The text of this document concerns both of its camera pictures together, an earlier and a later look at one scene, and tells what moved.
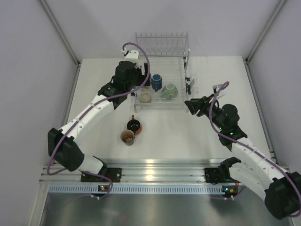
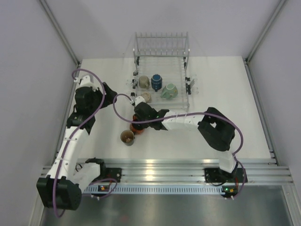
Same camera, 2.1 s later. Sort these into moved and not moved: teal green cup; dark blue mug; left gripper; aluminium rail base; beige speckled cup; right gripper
Moved: right gripper; left gripper
Not moved: aluminium rail base; teal green cup; beige speckled cup; dark blue mug
